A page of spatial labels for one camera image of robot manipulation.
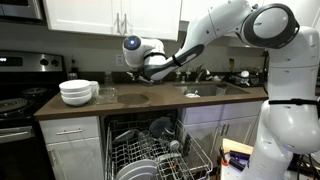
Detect white mug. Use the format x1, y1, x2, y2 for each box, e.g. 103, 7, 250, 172
89, 80, 100, 98

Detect silver upper cabinet handle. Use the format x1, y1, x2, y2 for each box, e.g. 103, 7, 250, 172
114, 12, 121, 35
123, 13, 129, 36

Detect white cloth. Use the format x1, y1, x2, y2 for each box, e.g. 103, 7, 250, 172
184, 92, 201, 99

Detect teal plastic lid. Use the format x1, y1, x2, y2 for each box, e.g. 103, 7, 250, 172
111, 129, 138, 144

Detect white cup in sink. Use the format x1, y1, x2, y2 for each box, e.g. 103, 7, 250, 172
216, 84, 228, 96

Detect silver drawer handle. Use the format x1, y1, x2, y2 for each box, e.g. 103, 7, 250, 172
55, 128, 84, 136

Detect dark bottle with pourer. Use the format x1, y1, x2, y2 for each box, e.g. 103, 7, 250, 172
69, 56, 80, 80

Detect black cable on robot arm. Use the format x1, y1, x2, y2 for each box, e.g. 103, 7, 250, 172
268, 98, 320, 108

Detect white wall outlet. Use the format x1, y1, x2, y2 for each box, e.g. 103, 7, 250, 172
115, 53, 125, 67

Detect black rack clip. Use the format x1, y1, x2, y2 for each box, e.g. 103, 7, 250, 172
182, 133, 193, 158

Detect black electric stove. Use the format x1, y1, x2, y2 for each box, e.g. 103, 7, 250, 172
0, 49, 68, 180

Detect white upper cabinet door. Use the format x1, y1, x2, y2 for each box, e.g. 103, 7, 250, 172
121, 0, 183, 41
43, 0, 123, 36

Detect wooden board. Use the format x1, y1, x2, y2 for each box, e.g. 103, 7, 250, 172
220, 137, 255, 180

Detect white drawer front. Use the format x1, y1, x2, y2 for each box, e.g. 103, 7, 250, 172
39, 115, 101, 145

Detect black dish drying rack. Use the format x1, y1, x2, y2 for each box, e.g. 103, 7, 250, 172
228, 70, 265, 88

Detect large coil burner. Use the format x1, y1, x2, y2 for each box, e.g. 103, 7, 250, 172
0, 97, 30, 115

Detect silver lower cabinet handle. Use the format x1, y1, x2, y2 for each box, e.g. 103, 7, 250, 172
49, 148, 56, 168

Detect white wire dishwasher rack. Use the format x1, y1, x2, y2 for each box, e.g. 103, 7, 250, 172
104, 117, 214, 180

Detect white lower cabinet door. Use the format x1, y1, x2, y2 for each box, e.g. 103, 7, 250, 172
45, 137, 105, 180

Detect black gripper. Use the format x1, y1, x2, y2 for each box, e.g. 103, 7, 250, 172
133, 73, 155, 85

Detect clear glass storage container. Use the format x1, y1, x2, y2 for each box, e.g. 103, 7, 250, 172
94, 87, 118, 105

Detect clear glass bottle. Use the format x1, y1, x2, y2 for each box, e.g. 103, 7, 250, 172
103, 70, 116, 96

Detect silver oven handle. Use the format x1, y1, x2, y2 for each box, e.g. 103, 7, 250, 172
0, 129, 34, 140

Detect dark grey plastic container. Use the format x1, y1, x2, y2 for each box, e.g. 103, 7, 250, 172
148, 116, 174, 138

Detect white sink front panel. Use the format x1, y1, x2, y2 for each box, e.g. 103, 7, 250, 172
181, 101, 264, 125

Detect white bowl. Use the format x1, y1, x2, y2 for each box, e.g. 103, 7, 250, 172
60, 88, 93, 99
60, 92, 93, 107
58, 79, 92, 94

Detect steel kitchen sink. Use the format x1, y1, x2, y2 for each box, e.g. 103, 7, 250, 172
173, 82, 250, 98

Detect chrome faucet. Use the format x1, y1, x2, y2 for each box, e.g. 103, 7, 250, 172
194, 64, 212, 84

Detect small white cup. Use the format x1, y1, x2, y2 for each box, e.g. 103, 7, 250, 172
169, 139, 181, 150

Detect clear glass jar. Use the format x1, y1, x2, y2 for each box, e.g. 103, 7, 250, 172
138, 129, 152, 144

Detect black floor cables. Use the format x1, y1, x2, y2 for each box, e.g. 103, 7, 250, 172
293, 153, 320, 180

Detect small coil burner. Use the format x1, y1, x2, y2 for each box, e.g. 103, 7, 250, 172
21, 87, 51, 98

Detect white dinner plate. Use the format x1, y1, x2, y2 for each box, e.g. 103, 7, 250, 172
124, 165, 158, 180
115, 158, 157, 179

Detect black cylinder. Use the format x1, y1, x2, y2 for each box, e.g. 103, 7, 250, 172
228, 157, 247, 172

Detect purple tool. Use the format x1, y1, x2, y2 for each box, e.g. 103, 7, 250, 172
229, 149, 252, 162

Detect white sink cabinet door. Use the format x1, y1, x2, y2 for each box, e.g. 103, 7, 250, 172
184, 121, 228, 158
226, 115, 260, 146

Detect stainless steel microwave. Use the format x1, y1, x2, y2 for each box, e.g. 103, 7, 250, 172
0, 0, 47, 23

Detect orange and black tool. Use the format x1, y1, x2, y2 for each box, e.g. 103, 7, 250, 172
218, 146, 230, 167

